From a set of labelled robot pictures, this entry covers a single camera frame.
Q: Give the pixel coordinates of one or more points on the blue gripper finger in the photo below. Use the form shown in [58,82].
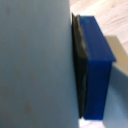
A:
[98,66]

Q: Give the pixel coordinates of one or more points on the cobalt blue cup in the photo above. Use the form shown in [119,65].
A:
[36,66]

